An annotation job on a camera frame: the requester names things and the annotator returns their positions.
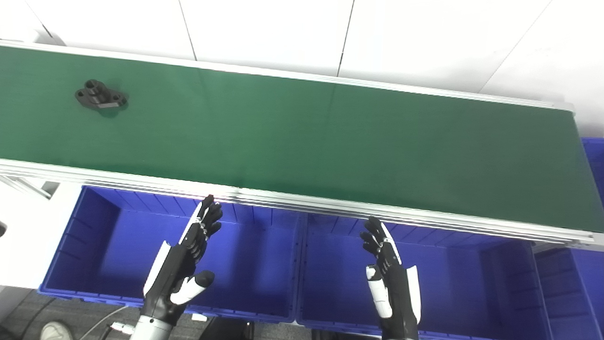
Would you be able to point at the white shoe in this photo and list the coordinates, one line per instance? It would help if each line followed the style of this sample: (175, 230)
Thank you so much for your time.
(55, 331)

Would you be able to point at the blue plastic bin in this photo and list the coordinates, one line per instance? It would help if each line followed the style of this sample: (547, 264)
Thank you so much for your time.
(462, 293)
(575, 293)
(118, 255)

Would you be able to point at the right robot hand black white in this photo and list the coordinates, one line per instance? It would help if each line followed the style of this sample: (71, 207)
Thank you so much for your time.
(396, 288)

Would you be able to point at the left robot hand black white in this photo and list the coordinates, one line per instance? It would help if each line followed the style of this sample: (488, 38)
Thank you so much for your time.
(174, 264)

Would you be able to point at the green conveyor belt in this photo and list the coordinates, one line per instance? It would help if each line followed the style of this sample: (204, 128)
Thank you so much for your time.
(302, 141)
(330, 206)

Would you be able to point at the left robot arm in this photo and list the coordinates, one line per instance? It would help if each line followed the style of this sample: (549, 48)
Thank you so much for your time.
(151, 330)

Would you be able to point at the black flanged metal part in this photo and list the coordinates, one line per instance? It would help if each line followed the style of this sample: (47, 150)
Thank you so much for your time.
(100, 96)

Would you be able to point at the aluminium conveyor support strut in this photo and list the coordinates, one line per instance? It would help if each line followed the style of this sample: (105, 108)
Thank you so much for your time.
(26, 186)

